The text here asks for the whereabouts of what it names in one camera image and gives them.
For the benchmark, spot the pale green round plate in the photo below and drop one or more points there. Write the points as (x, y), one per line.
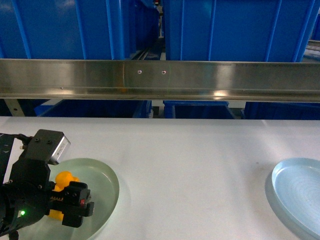
(104, 189)

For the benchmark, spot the large blue bin left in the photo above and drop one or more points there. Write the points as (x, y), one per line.
(66, 29)

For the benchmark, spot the stainless steel rack rail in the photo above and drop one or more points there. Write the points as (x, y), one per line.
(159, 80)

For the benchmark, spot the large blue bin right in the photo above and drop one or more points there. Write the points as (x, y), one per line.
(238, 30)

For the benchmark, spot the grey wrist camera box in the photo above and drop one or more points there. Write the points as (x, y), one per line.
(48, 146)

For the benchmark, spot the large blue bin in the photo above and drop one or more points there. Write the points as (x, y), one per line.
(238, 30)
(66, 29)

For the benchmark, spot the lower blue bin left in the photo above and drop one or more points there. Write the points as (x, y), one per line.
(100, 109)

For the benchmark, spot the pale blue round plate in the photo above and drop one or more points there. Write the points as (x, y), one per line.
(296, 184)

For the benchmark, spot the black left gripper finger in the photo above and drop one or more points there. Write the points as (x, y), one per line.
(74, 202)

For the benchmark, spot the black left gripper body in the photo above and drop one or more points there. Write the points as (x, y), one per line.
(25, 199)

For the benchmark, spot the lower blue bin right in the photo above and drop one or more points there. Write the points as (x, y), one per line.
(193, 109)

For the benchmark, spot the yellow toy building block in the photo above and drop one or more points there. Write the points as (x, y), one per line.
(62, 180)

